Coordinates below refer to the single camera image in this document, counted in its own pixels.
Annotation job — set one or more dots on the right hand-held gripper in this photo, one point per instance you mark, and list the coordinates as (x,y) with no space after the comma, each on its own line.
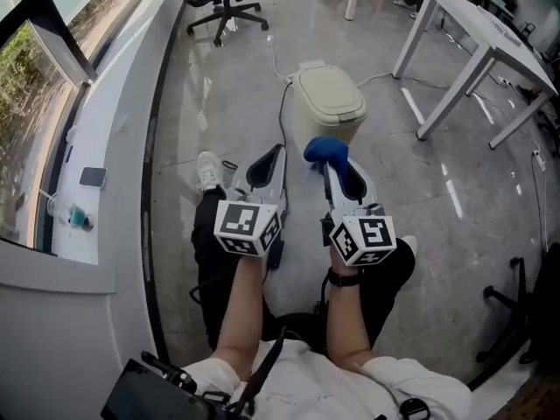
(363,239)

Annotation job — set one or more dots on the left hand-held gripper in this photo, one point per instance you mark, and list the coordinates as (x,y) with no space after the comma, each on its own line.
(245,226)

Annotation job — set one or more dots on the blue cloth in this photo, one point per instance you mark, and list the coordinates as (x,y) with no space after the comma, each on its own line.
(324,149)

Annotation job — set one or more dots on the beige plastic trash bin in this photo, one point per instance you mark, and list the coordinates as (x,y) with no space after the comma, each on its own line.
(328,94)

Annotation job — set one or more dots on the person's right forearm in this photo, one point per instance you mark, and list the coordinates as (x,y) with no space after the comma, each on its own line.
(347,322)

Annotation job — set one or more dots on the person's left forearm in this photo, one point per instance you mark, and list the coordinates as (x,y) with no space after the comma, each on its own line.
(240,313)

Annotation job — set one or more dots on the person's left white shoe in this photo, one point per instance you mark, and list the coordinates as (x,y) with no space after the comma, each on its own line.
(209,171)

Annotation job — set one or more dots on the person's white shoe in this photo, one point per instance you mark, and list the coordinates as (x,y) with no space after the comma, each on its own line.
(209,171)
(409,243)

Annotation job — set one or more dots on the black power adapter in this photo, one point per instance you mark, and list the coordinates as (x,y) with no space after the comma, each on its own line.
(275,254)

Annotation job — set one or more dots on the person's right white shoe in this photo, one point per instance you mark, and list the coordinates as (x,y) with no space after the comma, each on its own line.
(409,243)

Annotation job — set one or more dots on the person's black trousers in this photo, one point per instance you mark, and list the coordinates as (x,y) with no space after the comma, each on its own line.
(210,243)

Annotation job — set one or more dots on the dark wristwatch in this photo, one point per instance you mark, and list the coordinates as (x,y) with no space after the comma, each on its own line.
(343,278)

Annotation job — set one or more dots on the black stool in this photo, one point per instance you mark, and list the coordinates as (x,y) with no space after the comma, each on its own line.
(297,326)

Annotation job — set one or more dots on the white curved window ledge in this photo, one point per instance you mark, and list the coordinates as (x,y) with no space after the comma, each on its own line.
(127,81)

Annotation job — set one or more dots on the grey smartphone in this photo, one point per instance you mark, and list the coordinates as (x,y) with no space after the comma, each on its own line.
(93,177)

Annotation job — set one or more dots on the teal bottle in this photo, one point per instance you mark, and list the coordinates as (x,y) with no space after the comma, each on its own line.
(78,219)

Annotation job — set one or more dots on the small white power strip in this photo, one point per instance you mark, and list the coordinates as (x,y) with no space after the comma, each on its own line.
(539,160)

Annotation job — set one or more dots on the blue pen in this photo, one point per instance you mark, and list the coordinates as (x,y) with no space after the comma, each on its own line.
(68,153)

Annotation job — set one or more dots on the person's white shirt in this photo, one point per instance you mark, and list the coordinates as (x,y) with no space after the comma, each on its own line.
(328,387)

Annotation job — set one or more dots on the black chest-mounted device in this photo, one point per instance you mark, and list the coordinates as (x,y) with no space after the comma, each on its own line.
(144,392)

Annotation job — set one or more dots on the black window frame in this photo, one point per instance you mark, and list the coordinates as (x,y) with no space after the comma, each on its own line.
(88,74)

